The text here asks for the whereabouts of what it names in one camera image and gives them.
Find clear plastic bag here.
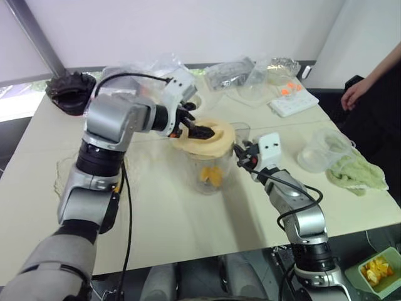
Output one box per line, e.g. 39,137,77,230
244,59,271,95
233,83,284,109

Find person's bare hand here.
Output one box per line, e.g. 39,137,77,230
340,77,372,111

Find clear blender jug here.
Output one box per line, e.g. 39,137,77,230
186,122,251,196

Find clear bag with red package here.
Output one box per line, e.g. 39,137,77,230
120,52,186,95

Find crinkled silver foil bag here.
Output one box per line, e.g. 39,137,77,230
268,56,301,85

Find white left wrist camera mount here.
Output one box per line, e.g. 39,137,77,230
160,68,199,139

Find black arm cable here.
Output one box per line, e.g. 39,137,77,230
259,167,324,230
93,73,175,294

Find peach blender lid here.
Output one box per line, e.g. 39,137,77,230
171,118,236,157

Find clear bag with metal parts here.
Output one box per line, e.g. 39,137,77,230
204,57,255,92

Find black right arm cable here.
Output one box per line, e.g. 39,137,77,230
259,167,324,230

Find pale green towel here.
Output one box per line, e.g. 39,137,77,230
326,149,390,198

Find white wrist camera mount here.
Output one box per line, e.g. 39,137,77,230
257,132,282,167
160,68,199,139

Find white power strip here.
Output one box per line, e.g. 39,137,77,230
268,92,320,119

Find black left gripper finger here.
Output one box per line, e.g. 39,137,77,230
187,124,217,140
184,102,199,124

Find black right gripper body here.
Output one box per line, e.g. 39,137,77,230
241,142,261,169

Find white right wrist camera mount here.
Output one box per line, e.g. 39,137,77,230
257,132,282,167

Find clear plastic measuring cup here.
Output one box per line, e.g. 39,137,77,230
296,127,357,174

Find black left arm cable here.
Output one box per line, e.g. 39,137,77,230
93,73,175,294

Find orange fruit pieces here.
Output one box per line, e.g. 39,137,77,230
199,166,224,188

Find green plastic container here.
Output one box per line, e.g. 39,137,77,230
344,246,401,298

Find orange plastic clips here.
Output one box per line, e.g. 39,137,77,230
281,82,302,97

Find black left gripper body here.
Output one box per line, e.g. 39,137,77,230
174,105,190,138

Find grey diagonal frame post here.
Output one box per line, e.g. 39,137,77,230
15,0,67,78

